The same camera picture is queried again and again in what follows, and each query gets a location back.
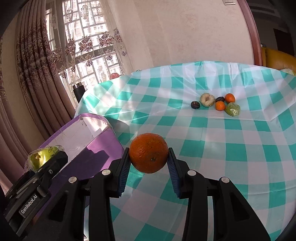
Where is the small pear half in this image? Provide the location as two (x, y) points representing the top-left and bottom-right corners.
(200, 93), (215, 108)

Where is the white wall switch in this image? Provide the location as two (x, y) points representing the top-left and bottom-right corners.
(222, 0), (235, 6)

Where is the brown patterned drape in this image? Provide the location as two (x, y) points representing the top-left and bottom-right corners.
(1, 1), (75, 187)

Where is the green kiwi half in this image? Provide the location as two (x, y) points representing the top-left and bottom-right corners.
(24, 145), (64, 173)

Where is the teal checkered tablecloth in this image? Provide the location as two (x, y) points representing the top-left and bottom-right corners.
(76, 61), (295, 240)

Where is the orange tangerine front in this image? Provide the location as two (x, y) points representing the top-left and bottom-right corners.
(129, 133), (169, 174)

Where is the purple cardboard box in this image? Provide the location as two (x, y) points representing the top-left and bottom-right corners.
(23, 112), (125, 223)

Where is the pink round object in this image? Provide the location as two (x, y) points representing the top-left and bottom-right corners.
(109, 73), (120, 80)

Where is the orange tangerine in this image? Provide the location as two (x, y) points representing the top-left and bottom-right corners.
(129, 133), (169, 174)
(215, 101), (226, 111)
(224, 93), (236, 103)

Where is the floral lace curtain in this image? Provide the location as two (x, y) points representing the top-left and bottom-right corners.
(43, 0), (128, 79)

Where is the yellow leather sofa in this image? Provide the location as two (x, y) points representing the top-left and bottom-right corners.
(261, 47), (295, 75)

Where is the orange tangerine back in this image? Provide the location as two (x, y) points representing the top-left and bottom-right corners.
(224, 93), (236, 103)

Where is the window with white grille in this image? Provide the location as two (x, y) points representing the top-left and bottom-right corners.
(46, 0), (125, 93)

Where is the red wooden door frame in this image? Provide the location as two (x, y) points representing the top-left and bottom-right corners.
(237, 0), (262, 66)

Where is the green fruit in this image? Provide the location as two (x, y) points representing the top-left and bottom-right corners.
(225, 102), (240, 116)

